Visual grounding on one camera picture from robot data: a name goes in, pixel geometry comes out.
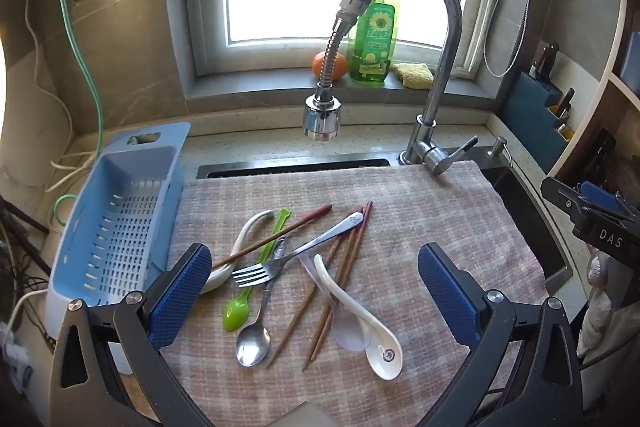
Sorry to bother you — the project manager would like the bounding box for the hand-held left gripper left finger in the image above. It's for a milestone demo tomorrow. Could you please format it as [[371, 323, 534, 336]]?
[[49, 243, 213, 427]]

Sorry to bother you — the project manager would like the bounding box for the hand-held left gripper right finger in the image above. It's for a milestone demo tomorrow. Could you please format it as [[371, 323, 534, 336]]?
[[417, 243, 583, 427]]

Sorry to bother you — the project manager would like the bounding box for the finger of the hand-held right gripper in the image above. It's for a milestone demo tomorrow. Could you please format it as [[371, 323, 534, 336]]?
[[540, 177, 591, 228], [580, 181, 628, 218]]

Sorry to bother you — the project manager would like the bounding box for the white ceramic spoon with print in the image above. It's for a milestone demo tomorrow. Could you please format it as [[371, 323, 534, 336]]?
[[312, 253, 405, 380]]

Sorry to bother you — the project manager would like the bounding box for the translucent plastic spoon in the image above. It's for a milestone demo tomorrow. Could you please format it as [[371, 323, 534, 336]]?
[[297, 254, 373, 353]]

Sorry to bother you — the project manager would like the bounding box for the blue plastic drain basket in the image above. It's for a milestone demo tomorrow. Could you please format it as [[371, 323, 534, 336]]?
[[47, 122, 192, 375]]

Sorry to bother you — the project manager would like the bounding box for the stainless steel fork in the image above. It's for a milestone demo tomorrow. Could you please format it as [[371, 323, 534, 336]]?
[[231, 212, 365, 290]]

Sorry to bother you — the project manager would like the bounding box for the person's right hand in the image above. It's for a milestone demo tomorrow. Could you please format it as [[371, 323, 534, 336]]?
[[577, 252, 623, 358]]

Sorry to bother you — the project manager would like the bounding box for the steel kitchen sink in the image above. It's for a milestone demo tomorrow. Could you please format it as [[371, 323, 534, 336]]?
[[196, 147, 576, 293]]

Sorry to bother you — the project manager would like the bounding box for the green plastic spoon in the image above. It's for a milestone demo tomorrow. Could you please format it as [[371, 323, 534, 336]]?
[[222, 207, 292, 333]]

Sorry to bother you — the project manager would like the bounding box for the checked pink dish cloth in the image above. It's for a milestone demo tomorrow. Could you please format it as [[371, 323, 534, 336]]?
[[120, 159, 547, 427]]

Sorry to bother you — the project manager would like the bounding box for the chrome soap dispenser pump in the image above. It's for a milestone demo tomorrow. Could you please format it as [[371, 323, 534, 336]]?
[[487, 137, 510, 165]]

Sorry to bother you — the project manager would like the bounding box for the wooden shelf unit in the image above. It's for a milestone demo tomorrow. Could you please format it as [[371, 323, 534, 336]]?
[[545, 0, 640, 188]]

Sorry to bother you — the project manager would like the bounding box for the blue knife block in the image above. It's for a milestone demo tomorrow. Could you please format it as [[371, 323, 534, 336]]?
[[501, 72, 576, 168]]

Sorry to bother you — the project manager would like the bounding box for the plain white ceramic spoon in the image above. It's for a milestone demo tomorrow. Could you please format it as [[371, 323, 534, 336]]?
[[200, 208, 276, 294]]

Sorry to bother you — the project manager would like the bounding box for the stainless steel spoon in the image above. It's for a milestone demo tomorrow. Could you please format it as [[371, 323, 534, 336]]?
[[235, 237, 291, 368]]

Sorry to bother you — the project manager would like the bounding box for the red-tipped brown chopstick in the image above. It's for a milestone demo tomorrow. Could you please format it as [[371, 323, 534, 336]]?
[[211, 204, 333, 270]]

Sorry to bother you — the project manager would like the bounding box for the white power strip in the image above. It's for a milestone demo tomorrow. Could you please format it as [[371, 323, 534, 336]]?
[[0, 307, 38, 398]]

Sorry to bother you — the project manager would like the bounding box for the chrome kitchen faucet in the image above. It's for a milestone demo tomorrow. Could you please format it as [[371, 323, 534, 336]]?
[[302, 0, 480, 176]]

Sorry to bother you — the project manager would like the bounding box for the yellow sponge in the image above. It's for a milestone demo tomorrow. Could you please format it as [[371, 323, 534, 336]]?
[[391, 62, 435, 88]]

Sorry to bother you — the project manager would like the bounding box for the green dish soap bottle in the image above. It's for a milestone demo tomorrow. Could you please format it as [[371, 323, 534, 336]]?
[[348, 0, 401, 84]]

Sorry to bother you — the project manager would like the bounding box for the orange fruit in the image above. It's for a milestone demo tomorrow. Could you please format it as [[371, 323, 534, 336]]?
[[312, 51, 349, 82]]

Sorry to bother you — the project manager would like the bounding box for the white window cord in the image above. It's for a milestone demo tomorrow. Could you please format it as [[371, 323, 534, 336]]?
[[481, 0, 532, 78]]

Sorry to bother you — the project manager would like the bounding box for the green hose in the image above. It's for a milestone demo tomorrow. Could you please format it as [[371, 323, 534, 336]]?
[[52, 0, 106, 228]]

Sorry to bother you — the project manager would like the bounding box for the white cable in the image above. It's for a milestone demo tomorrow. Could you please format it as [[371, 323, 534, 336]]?
[[24, 0, 98, 194]]

